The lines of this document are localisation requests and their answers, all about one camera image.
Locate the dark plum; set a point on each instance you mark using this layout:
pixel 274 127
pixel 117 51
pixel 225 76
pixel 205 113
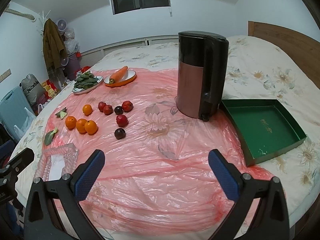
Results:
pixel 120 133
pixel 118 110

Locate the orange oval dish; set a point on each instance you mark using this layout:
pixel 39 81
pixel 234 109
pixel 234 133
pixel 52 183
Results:
pixel 128 77

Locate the clear glass tray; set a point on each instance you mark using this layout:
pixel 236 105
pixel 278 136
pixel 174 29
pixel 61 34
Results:
pixel 55 162

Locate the black and copper kettle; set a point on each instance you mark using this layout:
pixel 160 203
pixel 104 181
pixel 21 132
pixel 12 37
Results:
pixel 202 64

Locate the grey printed bag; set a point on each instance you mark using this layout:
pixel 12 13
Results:
pixel 32 89

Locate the carrot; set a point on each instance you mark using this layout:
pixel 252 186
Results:
pixel 118 75

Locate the red yellow snack box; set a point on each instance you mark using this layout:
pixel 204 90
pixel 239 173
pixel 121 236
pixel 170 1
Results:
pixel 50 90

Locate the pile of green leaves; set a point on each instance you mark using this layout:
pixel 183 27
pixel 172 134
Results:
pixel 86 78

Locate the small white fan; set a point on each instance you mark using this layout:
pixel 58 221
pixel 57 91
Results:
pixel 61 25

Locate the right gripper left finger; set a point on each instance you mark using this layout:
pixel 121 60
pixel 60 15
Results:
pixel 42 220

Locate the wooden headboard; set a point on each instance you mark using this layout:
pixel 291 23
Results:
pixel 302 49

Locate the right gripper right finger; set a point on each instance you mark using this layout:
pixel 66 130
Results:
pixel 271 218

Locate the brown jacket on rack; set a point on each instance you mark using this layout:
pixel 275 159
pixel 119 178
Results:
pixel 54 49

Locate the green shallow box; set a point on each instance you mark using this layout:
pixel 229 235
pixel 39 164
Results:
pixel 265 128

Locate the pink plastic sheet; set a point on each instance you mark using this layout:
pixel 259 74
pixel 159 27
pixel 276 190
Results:
pixel 158 182

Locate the orange single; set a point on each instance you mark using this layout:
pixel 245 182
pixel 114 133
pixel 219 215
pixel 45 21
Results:
pixel 87 109

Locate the orange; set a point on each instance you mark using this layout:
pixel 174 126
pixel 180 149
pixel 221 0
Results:
pixel 91 127
pixel 80 125
pixel 70 122

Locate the floral bed quilt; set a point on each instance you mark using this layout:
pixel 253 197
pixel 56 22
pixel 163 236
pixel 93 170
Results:
pixel 256 69

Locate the white blue-rimmed plate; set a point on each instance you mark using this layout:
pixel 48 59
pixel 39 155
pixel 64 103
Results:
pixel 88 88

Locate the bok choy leaf lower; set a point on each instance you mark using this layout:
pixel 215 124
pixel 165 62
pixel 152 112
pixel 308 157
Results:
pixel 49 136

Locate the blue plastic bin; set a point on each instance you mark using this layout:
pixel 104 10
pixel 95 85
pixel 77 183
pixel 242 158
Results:
pixel 16 113

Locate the bok choy piece upper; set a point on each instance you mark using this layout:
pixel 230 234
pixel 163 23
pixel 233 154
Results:
pixel 61 113

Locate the red fruit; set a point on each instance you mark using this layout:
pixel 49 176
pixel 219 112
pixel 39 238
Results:
pixel 127 106
pixel 122 120
pixel 108 109
pixel 101 106

